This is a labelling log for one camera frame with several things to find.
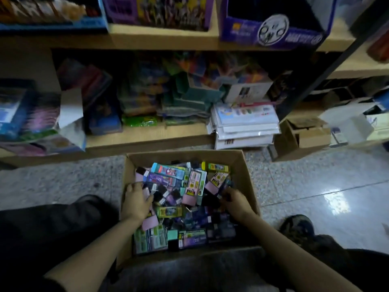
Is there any person's right hand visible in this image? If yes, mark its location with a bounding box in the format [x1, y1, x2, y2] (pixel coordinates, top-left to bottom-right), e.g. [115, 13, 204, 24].
[218, 187, 256, 224]

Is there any person's left hand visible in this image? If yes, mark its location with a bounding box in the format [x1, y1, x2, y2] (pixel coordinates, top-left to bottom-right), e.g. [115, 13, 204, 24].
[120, 181, 156, 224]

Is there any pile of pencil lead cases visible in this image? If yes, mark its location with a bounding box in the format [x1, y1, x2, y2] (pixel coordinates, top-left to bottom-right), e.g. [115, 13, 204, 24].
[134, 161, 238, 253]

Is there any brown cardboard box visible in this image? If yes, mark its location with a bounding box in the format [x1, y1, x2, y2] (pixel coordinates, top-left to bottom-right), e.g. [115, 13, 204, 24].
[115, 149, 262, 271]

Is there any wooden shelf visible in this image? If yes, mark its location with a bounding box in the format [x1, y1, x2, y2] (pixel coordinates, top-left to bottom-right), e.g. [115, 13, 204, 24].
[0, 0, 389, 171]

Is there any black and white display box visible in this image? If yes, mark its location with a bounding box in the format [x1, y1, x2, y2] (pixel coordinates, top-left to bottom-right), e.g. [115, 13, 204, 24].
[219, 0, 338, 49]

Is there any purple display box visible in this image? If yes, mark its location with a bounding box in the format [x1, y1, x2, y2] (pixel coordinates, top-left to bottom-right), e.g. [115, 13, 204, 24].
[100, 0, 216, 32]

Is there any blue display box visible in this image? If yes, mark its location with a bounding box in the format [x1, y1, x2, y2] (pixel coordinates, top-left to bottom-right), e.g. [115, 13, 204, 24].
[0, 0, 109, 31]

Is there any person's right forearm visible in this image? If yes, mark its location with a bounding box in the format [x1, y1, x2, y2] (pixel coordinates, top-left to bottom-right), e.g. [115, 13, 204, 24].
[240, 210, 362, 292]

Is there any person's left forearm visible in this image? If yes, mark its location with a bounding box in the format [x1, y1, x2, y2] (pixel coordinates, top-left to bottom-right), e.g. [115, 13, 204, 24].
[43, 216, 147, 292]

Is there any person's right shoe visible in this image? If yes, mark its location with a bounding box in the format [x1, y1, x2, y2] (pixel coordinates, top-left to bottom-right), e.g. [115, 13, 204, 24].
[280, 215, 317, 241]

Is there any stack of white packets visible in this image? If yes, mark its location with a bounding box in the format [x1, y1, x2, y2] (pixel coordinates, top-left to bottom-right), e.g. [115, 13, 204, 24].
[207, 101, 282, 151]

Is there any small open brown carton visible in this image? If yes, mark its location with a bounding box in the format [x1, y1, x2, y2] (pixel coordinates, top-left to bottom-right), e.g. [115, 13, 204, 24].
[270, 115, 332, 162]

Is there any white printed carton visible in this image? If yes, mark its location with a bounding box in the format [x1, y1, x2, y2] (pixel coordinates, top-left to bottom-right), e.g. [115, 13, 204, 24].
[224, 79, 274, 105]

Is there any heap of green teal packs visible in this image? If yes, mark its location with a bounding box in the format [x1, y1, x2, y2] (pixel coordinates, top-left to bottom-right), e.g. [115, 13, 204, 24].
[118, 58, 226, 127]

